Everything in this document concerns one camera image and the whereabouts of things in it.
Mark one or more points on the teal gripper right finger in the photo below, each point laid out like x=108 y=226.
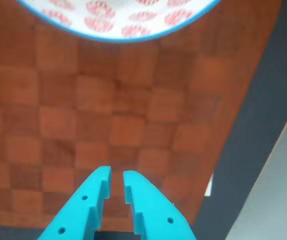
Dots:
x=156 y=215

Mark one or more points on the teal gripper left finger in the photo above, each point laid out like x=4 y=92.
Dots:
x=83 y=212

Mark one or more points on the white bowl with red flowers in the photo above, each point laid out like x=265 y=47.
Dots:
x=123 y=15

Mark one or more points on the white paper piece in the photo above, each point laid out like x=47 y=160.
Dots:
x=209 y=186

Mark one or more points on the brown checkered board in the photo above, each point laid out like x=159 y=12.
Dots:
x=133 y=105

